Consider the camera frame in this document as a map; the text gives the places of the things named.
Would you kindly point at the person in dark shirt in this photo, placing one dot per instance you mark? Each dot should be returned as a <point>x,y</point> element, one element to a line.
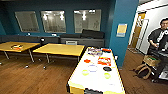
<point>156,36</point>

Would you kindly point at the exterior window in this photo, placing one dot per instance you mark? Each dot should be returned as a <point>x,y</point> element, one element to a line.
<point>27,21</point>
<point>87,20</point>
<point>53,21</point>

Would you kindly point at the yellow wooden table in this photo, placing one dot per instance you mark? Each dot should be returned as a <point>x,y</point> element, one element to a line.
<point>60,49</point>
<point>26,45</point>

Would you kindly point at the black wheeled cart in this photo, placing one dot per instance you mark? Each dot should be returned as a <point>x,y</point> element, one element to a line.
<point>163,56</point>

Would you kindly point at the red game box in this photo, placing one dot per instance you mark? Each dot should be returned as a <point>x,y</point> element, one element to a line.
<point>104,61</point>

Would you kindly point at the small black round object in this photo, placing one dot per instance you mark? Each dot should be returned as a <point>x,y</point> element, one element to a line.
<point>42,41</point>

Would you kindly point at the yellow white-top game table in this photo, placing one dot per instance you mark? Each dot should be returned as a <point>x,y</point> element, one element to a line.
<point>96,83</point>

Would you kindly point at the brown bag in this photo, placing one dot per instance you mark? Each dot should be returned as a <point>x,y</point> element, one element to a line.
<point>143,71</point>

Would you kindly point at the green bowl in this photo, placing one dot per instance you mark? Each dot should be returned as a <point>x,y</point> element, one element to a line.
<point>107,75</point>
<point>85,72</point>

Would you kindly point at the white outlet plate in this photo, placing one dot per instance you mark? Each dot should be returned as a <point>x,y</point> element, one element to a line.
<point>116,57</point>

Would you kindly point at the pale yellow wall sign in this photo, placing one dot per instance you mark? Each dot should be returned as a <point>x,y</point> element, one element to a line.
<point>122,30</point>

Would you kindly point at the colourful game box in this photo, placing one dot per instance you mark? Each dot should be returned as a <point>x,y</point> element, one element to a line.
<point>95,51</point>

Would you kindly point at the dark grey bench sofa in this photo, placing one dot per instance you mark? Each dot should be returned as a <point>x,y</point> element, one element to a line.
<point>50,37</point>

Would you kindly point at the orange game paddle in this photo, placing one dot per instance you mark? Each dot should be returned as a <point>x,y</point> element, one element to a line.
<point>106,50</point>
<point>87,61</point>

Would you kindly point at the brown wooden door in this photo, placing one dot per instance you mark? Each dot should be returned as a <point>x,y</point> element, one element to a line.
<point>135,30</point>

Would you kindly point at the white door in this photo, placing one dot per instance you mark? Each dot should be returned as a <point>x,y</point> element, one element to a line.
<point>144,36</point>

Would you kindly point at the brown cardboard box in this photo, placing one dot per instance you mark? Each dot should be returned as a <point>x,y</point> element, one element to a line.
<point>150,60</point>

